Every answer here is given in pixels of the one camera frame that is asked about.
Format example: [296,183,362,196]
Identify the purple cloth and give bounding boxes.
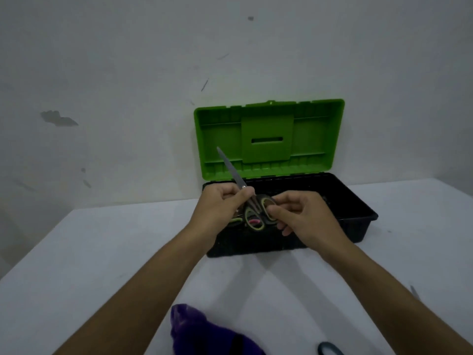
[170,304,267,355]

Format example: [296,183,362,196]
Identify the green and black handled scissors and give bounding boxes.
[216,146,277,232]

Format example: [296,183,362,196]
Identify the person's right forearm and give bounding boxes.
[324,243,473,355]

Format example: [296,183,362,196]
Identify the person's left forearm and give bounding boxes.
[53,228,206,355]

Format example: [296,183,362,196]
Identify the person's left hand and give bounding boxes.
[185,182,256,252]

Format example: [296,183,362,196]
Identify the person's right hand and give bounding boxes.
[266,191,352,263]

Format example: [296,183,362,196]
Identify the dark teal handled scissors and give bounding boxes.
[317,285,421,355]

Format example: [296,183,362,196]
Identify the black toolbox with green lid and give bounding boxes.
[194,99,379,258]

